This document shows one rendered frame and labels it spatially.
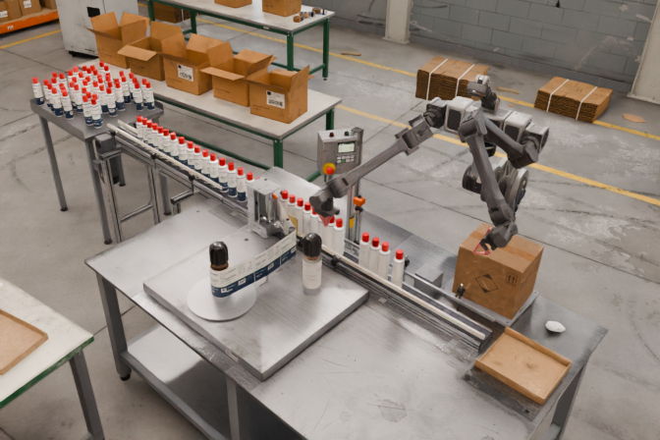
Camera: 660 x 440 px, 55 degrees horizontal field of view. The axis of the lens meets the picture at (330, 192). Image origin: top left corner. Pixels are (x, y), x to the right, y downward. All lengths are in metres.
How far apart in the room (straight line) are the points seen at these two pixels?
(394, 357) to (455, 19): 6.33
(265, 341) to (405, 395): 0.60
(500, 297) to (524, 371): 0.35
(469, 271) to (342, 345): 0.66
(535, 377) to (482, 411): 0.30
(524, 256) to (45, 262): 3.27
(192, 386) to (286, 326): 0.86
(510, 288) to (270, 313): 1.04
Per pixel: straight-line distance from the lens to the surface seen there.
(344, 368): 2.68
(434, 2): 8.63
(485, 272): 2.90
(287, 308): 2.85
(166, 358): 3.62
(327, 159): 2.94
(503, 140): 2.87
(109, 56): 5.89
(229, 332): 2.76
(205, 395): 3.42
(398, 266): 2.89
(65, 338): 3.01
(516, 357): 2.85
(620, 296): 4.75
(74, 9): 8.23
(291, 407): 2.55
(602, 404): 3.98
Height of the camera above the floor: 2.80
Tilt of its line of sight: 32 degrees down
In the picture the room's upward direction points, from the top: 2 degrees clockwise
